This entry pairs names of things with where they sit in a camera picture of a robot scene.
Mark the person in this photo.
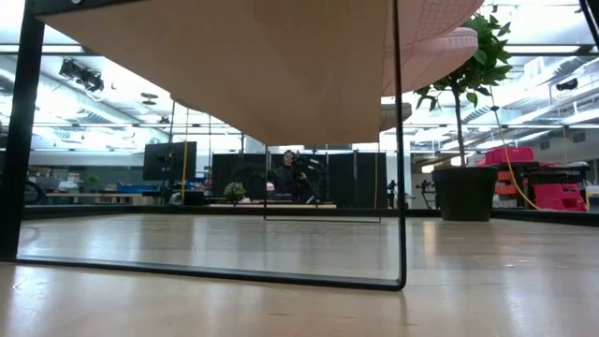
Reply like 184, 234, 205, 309
273, 149, 320, 204

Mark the yellow hanging cable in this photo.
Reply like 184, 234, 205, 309
489, 87, 545, 212

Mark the red plastic crate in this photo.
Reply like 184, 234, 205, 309
532, 182, 589, 212
476, 146, 535, 168

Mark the black monitor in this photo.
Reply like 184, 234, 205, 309
142, 140, 198, 183

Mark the grey slide sandal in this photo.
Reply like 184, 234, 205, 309
378, 102, 414, 133

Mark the wooden shelf black metal frame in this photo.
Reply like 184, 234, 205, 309
0, 0, 408, 292

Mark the black partition wall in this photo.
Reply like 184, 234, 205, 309
211, 151, 389, 210

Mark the pink slide sandal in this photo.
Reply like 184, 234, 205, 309
381, 26, 480, 97
386, 0, 486, 49

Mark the small green potted plant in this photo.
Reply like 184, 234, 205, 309
223, 181, 247, 208

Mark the green plant in black pot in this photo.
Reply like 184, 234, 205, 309
414, 12, 514, 223

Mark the black ceiling camera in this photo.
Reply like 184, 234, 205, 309
58, 58, 106, 94

